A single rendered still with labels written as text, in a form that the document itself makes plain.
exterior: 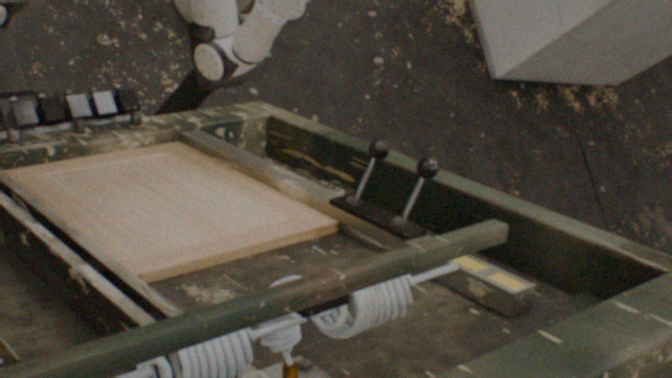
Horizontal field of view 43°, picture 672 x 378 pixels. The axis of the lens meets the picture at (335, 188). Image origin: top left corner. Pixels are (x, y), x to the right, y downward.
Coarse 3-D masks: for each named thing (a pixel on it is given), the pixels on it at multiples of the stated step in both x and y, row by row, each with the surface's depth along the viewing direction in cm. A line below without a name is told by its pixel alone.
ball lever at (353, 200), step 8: (376, 144) 148; (384, 144) 148; (368, 152) 149; (376, 152) 148; (384, 152) 148; (376, 160) 149; (368, 168) 149; (368, 176) 149; (360, 184) 149; (360, 192) 149; (352, 200) 148; (360, 200) 148
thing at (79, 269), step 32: (0, 192) 140; (0, 224) 137; (32, 224) 128; (64, 224) 129; (32, 256) 127; (64, 256) 118; (96, 256) 118; (64, 288) 119; (96, 288) 110; (128, 288) 111; (96, 320) 112; (128, 320) 103; (288, 352) 82
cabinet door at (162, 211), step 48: (48, 192) 157; (96, 192) 158; (144, 192) 159; (192, 192) 160; (240, 192) 161; (96, 240) 137; (144, 240) 138; (192, 240) 139; (240, 240) 139; (288, 240) 143
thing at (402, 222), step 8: (424, 160) 139; (432, 160) 139; (416, 168) 140; (424, 168) 139; (432, 168) 139; (424, 176) 140; (432, 176) 140; (416, 184) 140; (416, 192) 140; (408, 208) 140; (408, 216) 141; (400, 224) 139; (408, 224) 140
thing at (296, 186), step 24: (192, 144) 185; (216, 144) 182; (240, 168) 172; (264, 168) 168; (288, 192) 160; (312, 192) 156; (336, 216) 150; (360, 240) 146; (384, 240) 141; (456, 288) 129; (480, 288) 125; (504, 288) 122; (528, 288) 123; (504, 312) 123
